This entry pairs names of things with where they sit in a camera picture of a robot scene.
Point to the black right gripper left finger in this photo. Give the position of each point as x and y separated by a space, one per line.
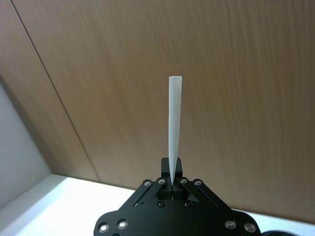
164 169

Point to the white tapered plastic piece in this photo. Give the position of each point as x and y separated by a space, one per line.
175 118

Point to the white table cloth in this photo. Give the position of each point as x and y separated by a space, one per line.
49 209

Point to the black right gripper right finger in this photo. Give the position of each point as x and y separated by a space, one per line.
180 169

